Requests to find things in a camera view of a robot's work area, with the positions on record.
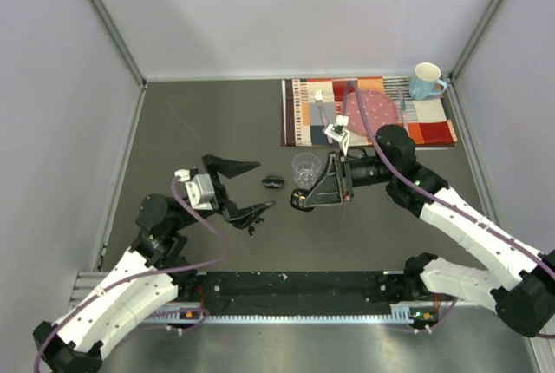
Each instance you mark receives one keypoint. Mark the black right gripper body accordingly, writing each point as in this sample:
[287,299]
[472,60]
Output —
[347,179]

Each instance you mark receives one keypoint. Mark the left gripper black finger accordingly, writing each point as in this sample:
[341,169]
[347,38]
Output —
[242,218]
[216,166]

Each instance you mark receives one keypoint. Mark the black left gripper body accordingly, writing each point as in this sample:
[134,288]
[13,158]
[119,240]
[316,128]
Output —
[221,199]

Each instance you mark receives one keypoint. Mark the glossy black gold-striped earbud case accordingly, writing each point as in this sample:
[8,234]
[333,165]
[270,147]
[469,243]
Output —
[297,200]

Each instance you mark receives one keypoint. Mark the black marbled earbud charging case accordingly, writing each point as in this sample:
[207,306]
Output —
[273,182]

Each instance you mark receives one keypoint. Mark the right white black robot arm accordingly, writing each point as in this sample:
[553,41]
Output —
[517,280]

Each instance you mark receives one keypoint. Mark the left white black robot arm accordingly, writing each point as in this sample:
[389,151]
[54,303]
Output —
[151,272]

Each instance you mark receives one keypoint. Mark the clear plastic cup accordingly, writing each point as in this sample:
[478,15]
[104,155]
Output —
[306,169]

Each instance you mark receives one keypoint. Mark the pink polka-dot plate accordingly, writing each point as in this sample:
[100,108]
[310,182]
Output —
[380,111]

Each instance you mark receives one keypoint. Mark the colourful patchwork placemat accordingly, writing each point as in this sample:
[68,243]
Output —
[310,104]

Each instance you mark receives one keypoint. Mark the light blue mug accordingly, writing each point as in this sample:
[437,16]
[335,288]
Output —
[426,82]

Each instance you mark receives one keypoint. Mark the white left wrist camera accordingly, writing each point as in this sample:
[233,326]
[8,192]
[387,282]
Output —
[199,188]

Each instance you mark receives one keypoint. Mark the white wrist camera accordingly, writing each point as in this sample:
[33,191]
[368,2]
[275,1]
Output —
[199,188]
[338,131]

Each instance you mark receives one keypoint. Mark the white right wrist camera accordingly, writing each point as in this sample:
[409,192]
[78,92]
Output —
[338,131]

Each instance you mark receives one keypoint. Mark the pink-handled metal fork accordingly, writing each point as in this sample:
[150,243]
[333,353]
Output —
[318,96]

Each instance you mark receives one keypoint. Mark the pink-handled metal knife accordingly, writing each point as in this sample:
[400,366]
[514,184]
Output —
[402,108]

